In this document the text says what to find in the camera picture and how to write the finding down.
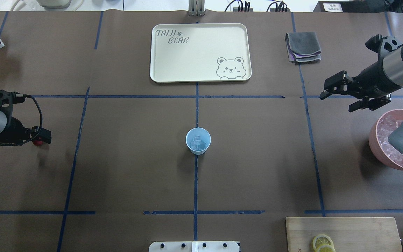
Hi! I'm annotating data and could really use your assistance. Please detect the wooden cutting board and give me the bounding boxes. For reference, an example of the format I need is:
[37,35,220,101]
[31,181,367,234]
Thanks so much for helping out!
[285,217,402,252]

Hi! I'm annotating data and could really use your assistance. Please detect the red strawberry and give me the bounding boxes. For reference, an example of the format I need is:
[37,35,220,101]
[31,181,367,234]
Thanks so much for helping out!
[32,140,44,146]

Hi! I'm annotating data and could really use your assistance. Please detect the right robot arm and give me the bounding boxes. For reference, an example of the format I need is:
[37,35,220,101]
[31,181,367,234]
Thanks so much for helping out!
[320,34,403,154]

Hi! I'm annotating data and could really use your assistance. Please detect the lemon slice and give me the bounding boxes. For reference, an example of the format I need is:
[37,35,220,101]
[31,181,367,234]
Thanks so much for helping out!
[315,244,336,252]
[312,234,334,251]

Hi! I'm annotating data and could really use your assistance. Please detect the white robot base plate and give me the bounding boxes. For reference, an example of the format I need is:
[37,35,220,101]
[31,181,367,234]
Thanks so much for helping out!
[148,240,241,252]

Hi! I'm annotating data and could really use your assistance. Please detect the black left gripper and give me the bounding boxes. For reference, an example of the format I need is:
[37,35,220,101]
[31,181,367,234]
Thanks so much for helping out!
[0,90,52,145]

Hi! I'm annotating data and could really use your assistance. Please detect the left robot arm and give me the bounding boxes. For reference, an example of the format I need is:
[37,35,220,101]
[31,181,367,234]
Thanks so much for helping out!
[0,90,52,147]

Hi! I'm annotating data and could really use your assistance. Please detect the folded grey cloth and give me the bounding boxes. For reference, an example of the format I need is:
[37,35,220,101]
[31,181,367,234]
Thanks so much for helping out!
[285,32,321,63]

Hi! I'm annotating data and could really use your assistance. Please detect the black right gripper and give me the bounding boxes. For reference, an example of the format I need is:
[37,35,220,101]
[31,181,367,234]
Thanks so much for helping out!
[320,34,403,113]

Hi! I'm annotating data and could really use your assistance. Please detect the pink bowl of ice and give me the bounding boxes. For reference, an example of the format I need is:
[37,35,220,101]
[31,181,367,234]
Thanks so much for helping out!
[368,110,403,170]

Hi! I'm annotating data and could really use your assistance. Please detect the cream bear serving tray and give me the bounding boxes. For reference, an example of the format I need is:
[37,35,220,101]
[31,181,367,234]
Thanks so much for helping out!
[150,23,252,83]

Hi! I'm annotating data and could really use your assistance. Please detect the light blue plastic cup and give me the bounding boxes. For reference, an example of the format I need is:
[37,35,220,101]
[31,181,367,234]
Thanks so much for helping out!
[185,127,211,155]

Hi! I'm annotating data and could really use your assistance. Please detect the aluminium frame post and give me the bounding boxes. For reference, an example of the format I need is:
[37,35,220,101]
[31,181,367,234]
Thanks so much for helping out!
[188,0,206,16]

